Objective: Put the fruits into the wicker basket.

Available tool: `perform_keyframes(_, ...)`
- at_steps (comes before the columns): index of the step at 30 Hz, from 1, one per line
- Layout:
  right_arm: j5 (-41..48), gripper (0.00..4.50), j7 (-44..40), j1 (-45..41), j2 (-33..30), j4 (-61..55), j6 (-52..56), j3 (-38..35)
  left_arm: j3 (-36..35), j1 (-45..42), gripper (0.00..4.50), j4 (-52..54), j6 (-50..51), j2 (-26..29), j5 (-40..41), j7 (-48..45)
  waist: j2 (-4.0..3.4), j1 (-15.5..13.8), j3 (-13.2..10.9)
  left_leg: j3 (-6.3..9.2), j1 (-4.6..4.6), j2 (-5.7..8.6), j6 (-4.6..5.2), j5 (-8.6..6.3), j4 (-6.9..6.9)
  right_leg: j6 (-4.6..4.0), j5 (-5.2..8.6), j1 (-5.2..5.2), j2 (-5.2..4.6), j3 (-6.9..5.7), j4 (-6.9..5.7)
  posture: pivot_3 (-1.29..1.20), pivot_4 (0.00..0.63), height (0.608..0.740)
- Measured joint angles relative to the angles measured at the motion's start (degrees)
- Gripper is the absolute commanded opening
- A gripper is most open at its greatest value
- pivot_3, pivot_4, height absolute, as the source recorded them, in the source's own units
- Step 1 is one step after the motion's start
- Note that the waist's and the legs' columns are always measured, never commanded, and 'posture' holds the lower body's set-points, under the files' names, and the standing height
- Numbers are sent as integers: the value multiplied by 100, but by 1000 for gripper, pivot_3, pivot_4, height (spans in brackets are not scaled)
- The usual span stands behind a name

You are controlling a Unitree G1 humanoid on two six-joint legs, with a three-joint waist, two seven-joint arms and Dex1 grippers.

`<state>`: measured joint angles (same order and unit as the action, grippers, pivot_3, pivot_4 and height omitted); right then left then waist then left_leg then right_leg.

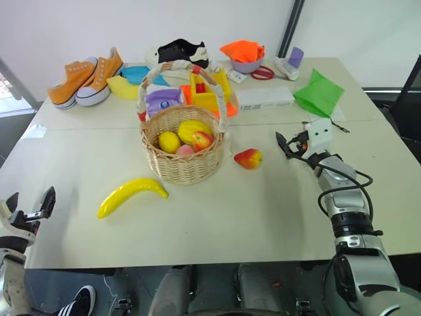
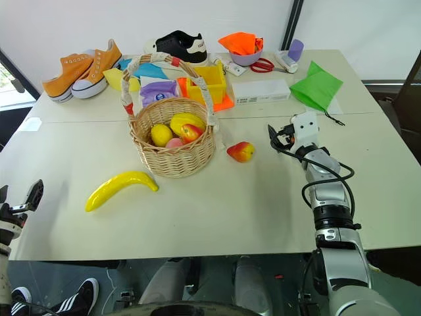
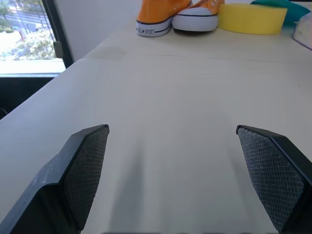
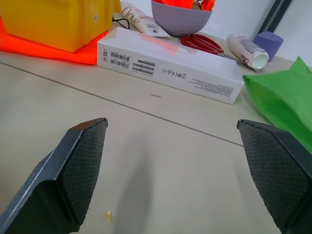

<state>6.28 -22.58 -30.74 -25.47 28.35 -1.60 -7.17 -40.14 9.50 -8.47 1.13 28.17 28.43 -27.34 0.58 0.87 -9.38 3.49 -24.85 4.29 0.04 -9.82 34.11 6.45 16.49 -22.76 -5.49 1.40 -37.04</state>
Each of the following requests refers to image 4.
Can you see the orange cloth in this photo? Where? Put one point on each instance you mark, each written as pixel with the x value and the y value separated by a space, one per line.
pixel 61 52

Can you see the white lotion tube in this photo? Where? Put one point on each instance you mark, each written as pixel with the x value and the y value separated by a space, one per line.
pixel 246 50

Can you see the purple foam block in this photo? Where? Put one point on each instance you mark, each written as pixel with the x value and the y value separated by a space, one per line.
pixel 269 42

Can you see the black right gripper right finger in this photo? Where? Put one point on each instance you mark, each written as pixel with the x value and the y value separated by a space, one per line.
pixel 275 170

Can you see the purple ribbed bowl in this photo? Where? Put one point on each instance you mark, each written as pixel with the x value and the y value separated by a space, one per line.
pixel 180 20

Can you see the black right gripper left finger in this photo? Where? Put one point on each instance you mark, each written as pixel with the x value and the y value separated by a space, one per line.
pixel 73 170

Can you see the dark metal rail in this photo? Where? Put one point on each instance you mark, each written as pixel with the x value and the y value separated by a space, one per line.
pixel 274 15

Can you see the yellow plastic container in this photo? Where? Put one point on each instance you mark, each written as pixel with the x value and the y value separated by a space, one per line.
pixel 56 22

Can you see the white Dove tube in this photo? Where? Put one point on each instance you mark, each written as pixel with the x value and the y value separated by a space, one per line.
pixel 139 20

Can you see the white flat product box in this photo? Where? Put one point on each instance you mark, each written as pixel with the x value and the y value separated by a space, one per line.
pixel 168 61

